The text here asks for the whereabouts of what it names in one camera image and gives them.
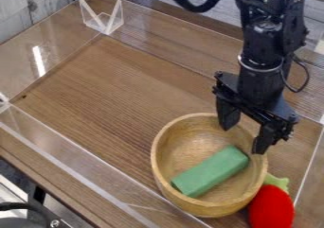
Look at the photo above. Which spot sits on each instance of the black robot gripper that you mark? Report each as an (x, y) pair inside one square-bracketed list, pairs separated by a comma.
[(254, 93)]

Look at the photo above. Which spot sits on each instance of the green rectangular block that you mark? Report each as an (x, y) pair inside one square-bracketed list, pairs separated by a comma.
[(215, 169)]

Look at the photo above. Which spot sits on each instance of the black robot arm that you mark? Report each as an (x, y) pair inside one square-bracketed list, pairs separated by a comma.
[(273, 33)]

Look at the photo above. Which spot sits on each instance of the brown wooden bowl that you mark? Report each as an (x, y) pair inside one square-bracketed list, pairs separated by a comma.
[(184, 142)]

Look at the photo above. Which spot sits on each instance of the red plush strawberry toy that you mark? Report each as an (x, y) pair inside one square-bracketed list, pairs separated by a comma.
[(270, 209)]

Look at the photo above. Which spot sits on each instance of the clear acrylic corner bracket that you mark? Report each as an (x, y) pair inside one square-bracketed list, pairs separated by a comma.
[(101, 22)]

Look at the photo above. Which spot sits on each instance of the clear acrylic tray wall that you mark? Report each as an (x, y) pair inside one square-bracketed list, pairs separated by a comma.
[(91, 186)]

